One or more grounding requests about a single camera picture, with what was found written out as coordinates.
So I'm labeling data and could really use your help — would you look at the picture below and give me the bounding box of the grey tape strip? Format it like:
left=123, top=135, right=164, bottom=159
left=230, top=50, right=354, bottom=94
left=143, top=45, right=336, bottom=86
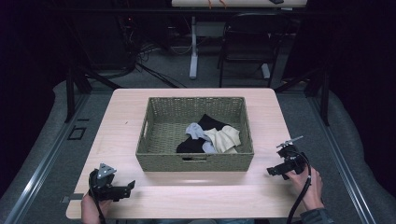
left=61, top=192, right=85, bottom=204

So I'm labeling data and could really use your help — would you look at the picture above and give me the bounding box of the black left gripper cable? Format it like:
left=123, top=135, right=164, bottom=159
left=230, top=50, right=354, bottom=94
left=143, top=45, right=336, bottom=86
left=89, top=173, right=107, bottom=224

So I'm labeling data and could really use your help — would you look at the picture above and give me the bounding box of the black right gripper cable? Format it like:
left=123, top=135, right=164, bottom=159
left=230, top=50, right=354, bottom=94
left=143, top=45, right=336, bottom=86
left=286, top=150, right=313, bottom=224

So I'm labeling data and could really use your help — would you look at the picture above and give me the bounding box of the black chair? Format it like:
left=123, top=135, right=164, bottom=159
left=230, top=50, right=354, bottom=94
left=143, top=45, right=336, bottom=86
left=217, top=11, right=293, bottom=89

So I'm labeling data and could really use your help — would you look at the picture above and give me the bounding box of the black floor socket frame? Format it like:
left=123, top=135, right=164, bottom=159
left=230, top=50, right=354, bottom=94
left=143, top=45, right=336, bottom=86
left=66, top=125, right=88, bottom=141

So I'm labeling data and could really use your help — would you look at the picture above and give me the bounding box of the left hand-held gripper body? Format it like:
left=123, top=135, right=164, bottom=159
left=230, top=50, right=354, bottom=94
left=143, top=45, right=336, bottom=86
left=88, top=162, right=119, bottom=203

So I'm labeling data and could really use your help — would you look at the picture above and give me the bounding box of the green woven basket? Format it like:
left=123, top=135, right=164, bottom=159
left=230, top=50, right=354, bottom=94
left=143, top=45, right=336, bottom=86
left=135, top=96, right=255, bottom=173

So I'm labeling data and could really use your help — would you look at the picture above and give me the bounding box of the cream sock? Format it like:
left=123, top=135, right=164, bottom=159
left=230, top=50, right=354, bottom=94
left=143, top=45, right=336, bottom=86
left=204, top=124, right=242, bottom=154

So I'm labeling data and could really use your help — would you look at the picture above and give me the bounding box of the black cloth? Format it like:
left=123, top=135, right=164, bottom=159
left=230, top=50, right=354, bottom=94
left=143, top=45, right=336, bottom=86
left=176, top=113, right=232, bottom=154

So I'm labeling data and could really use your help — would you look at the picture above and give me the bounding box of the person's right hand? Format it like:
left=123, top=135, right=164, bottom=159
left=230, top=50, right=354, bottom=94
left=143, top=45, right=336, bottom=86
left=286, top=167, right=325, bottom=212

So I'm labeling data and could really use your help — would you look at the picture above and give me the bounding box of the black metal stand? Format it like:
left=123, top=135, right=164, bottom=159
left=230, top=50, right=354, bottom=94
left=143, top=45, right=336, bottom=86
left=64, top=61, right=123, bottom=124
left=274, top=66, right=332, bottom=127

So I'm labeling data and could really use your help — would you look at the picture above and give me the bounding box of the person's left hand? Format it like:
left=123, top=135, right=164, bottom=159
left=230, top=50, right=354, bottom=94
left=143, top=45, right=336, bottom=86
left=80, top=193, right=114, bottom=224

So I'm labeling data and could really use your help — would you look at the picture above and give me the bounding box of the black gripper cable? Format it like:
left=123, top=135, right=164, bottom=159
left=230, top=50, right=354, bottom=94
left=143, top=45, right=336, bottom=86
left=89, top=173, right=107, bottom=224
left=286, top=150, right=313, bottom=224

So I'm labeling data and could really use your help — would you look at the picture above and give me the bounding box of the light grey sock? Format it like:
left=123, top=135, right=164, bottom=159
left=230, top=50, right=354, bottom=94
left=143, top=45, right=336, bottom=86
left=185, top=121, right=219, bottom=154

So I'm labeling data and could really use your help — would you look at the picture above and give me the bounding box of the white-legged desk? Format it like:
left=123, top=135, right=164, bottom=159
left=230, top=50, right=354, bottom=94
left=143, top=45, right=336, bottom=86
left=170, top=0, right=308, bottom=80

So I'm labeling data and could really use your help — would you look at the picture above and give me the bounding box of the aluminium floor rail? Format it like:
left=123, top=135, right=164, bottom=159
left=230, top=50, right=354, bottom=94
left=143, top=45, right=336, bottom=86
left=307, top=96, right=378, bottom=224
left=3, top=92, right=92, bottom=224

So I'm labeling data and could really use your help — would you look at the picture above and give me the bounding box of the orange cable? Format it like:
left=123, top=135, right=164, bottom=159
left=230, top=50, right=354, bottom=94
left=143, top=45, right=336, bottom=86
left=206, top=0, right=228, bottom=9

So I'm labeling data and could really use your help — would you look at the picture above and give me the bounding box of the bundle of floor cables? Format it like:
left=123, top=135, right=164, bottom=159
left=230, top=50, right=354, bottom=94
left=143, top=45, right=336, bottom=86
left=121, top=18, right=191, bottom=90

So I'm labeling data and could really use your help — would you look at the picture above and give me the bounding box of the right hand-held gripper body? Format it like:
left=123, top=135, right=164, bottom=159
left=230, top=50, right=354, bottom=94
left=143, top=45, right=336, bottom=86
left=276, top=135, right=308, bottom=175

